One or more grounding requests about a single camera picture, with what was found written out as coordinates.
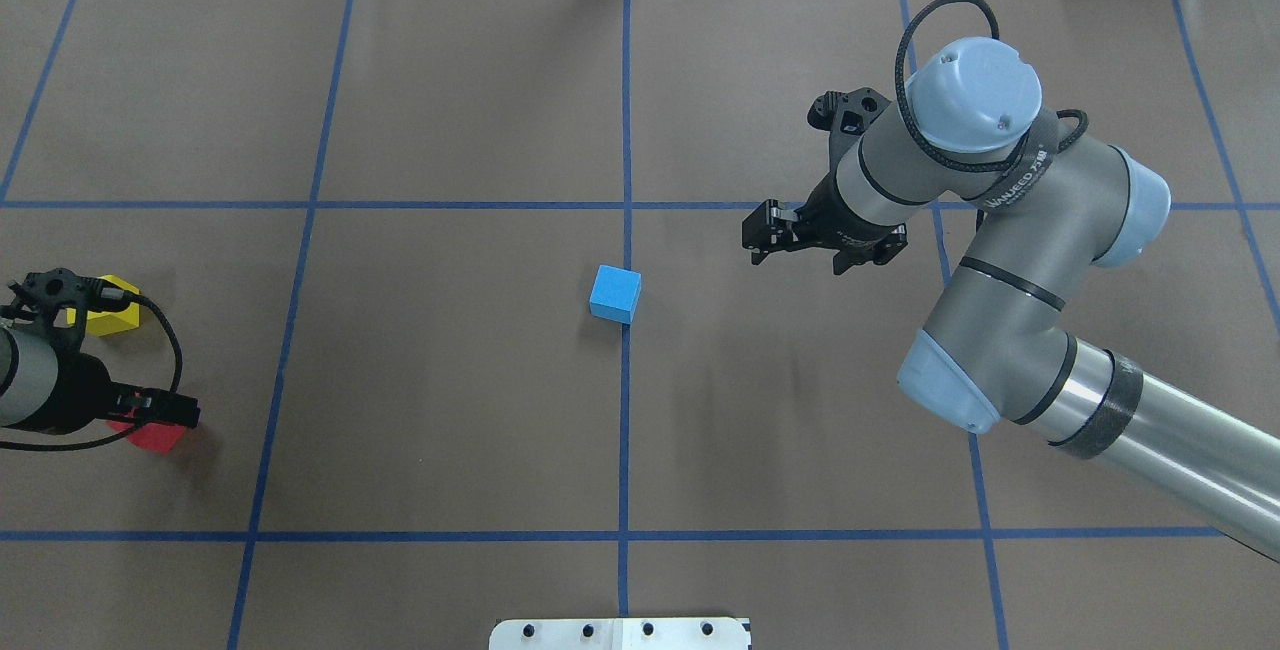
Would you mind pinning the white camera pole base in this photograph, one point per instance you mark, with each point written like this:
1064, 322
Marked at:
694, 632

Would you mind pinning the yellow cube block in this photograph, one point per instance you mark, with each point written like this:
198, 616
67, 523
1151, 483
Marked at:
105, 323

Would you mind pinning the brown paper table mat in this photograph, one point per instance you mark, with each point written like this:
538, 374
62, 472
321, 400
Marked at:
1072, 554

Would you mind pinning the red cube block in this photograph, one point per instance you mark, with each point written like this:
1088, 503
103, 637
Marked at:
156, 437

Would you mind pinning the blue cube block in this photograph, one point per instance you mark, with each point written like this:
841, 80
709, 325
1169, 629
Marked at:
615, 294

